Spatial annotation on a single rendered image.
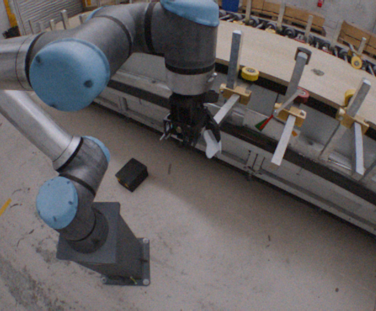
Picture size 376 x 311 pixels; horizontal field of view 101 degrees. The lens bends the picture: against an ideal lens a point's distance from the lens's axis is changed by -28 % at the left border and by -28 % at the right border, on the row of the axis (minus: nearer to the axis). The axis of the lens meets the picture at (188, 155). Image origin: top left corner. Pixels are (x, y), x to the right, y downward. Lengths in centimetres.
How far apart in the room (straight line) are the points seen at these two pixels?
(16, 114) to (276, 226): 155
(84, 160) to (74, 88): 49
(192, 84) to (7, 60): 29
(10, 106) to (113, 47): 48
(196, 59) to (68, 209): 50
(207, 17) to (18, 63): 27
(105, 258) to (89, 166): 34
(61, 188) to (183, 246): 94
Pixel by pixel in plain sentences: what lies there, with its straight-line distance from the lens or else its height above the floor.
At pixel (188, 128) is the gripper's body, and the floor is 107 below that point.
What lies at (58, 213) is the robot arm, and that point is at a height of 87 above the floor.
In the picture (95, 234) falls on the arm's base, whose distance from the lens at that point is 79.
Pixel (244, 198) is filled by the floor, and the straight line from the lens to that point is 158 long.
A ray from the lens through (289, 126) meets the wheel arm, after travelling 83.
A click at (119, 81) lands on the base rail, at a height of 70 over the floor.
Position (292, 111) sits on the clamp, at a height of 87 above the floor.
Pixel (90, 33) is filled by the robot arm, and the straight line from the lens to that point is 27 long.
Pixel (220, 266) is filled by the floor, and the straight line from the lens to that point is 139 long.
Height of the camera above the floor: 136
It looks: 51 degrees down
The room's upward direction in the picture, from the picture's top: straight up
